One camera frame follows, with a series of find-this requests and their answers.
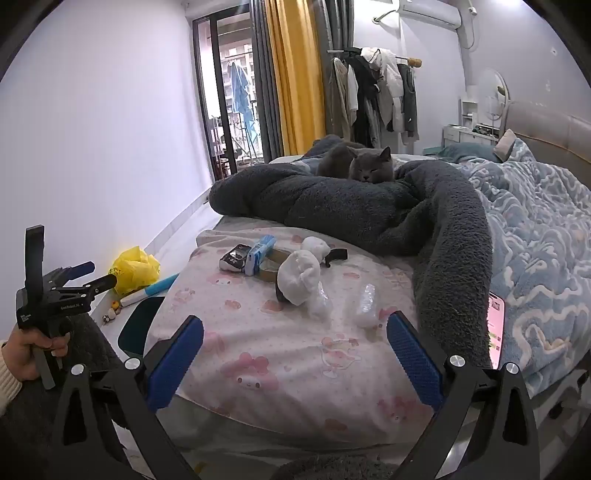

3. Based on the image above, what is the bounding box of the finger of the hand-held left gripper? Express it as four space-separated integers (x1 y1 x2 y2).
46 261 96 289
48 274 118 301

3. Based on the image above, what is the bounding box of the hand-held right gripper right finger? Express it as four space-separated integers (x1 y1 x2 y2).
386 311 542 480

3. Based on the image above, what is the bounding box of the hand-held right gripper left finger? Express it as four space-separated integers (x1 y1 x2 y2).
48 315 206 480

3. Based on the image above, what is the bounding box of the dark teal trash bin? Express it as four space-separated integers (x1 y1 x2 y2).
117 295 167 356

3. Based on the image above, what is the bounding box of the brown cardboard tape core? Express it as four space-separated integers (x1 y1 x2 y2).
257 248 293 282

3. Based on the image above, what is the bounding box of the blue packet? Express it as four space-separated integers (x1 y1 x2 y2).
245 234 276 277

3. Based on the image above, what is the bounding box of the person's left forearm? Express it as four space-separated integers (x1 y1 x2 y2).
0 353 23 416

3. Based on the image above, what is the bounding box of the person's left hand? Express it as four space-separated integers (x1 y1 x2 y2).
0 318 72 381

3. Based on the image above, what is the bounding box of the yellow plastic bag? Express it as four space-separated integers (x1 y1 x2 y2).
108 246 161 296

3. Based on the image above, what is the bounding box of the blue plush dinosaur stick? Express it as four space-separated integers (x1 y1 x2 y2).
119 272 180 308

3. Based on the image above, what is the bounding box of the clear plastic bag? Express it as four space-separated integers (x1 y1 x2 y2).
353 282 384 328

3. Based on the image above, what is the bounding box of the smartphone with pink screen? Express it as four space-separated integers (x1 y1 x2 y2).
487 292 506 370

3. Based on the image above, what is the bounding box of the pink printed bed sheet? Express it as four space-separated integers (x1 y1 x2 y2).
145 226 444 435

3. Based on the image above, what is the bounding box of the crumpled clear plastic wrap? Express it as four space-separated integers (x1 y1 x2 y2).
305 284 332 318

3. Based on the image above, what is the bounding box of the black and white package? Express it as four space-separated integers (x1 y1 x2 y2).
218 244 252 273

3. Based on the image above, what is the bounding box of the person's grey fleece clothing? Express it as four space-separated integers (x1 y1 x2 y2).
0 314 139 480

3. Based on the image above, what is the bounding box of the small white tissue wad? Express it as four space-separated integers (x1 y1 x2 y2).
301 236 331 259

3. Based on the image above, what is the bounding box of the dark grey fleece blanket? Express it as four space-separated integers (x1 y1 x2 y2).
209 157 494 370

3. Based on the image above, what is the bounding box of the blue wave-pattern duvet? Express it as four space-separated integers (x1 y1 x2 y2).
455 138 591 398

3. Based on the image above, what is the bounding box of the grey cat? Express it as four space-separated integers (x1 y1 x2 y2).
316 142 395 185

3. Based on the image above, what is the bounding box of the teal pillow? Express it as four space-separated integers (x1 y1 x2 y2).
425 141 497 162

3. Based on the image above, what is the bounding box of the dark-framed balcony door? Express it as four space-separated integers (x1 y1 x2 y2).
191 13 266 181

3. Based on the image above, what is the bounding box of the white dresser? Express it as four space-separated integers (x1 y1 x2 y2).
442 124 502 148

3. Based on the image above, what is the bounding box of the hanging blue garment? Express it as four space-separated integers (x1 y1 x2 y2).
228 62 257 139

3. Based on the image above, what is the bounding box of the beige cushion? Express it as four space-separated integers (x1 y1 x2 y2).
494 129 517 160

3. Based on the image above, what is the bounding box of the grey curtain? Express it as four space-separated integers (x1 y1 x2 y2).
249 0 284 162
318 0 355 139

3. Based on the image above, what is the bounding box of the white desktop shelf organizer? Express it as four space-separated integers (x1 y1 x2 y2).
459 98 481 127

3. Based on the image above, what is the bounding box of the black coat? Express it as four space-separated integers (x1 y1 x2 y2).
348 53 384 148

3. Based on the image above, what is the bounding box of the grey hanging garment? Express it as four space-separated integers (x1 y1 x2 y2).
397 62 419 139

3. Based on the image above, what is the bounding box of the beige padded headboard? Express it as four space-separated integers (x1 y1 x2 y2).
505 99 591 176

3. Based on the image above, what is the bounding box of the beige coat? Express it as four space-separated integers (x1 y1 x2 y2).
332 60 358 139

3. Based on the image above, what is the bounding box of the yellow curtain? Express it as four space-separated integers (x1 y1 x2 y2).
264 0 326 158

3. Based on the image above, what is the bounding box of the white jacket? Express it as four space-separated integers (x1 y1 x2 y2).
362 47 402 132

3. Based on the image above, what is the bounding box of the clothes rack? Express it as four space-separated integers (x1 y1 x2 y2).
327 46 423 148

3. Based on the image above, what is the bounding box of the white air conditioner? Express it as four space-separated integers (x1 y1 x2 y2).
397 0 462 31

